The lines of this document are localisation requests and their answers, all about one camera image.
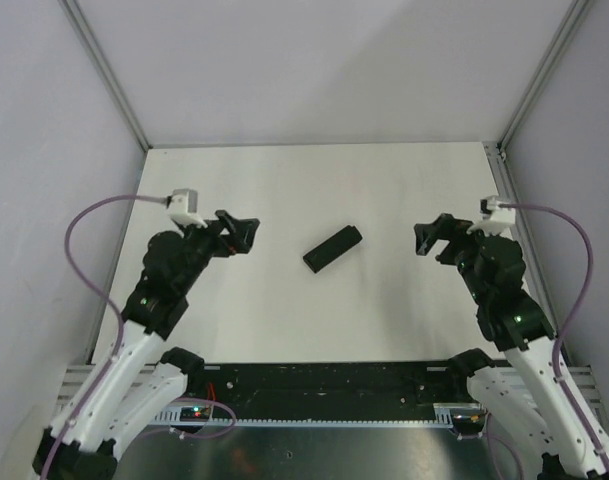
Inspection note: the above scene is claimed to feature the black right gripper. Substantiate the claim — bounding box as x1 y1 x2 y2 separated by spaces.
413 212 498 303

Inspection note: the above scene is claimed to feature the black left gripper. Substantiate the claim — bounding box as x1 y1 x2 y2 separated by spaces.
176 210 257 294

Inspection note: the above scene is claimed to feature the black glasses case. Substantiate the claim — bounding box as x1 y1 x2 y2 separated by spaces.
302 225 363 274

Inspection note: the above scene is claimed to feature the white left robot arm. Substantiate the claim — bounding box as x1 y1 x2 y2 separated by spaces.
33 210 260 479

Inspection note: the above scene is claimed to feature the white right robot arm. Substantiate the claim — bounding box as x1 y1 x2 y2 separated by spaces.
414 214 609 479

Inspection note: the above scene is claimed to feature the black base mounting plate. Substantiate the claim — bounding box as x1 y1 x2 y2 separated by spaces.
204 361 471 404

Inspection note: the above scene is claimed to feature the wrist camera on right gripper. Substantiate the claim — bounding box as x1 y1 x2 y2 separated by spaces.
467 196 516 236

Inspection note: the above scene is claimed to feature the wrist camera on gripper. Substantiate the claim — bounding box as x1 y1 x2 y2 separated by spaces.
166 188 207 228
467 196 516 236

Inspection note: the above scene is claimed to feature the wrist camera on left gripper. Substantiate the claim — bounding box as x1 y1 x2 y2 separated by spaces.
166 188 207 228

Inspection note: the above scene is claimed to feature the aluminium frame rail right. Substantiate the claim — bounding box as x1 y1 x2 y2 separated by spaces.
481 140 568 361

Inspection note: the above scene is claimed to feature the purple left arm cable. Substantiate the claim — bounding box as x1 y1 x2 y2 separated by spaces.
38 194 238 480

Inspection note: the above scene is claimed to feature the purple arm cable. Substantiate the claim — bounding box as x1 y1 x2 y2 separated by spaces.
38 194 238 480
456 202 609 480

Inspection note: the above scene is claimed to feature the white slotted cable duct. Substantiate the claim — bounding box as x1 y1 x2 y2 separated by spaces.
149 403 486 429

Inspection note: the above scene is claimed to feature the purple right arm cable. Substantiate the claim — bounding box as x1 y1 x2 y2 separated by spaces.
456 202 609 480

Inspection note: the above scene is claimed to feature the aluminium frame post right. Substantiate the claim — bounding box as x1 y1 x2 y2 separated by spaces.
496 0 595 150

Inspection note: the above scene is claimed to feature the aluminium frame post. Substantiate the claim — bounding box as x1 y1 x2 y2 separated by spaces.
496 0 595 150
58 0 151 152

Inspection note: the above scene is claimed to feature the aluminium frame post left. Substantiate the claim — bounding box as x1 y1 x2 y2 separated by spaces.
58 0 151 152

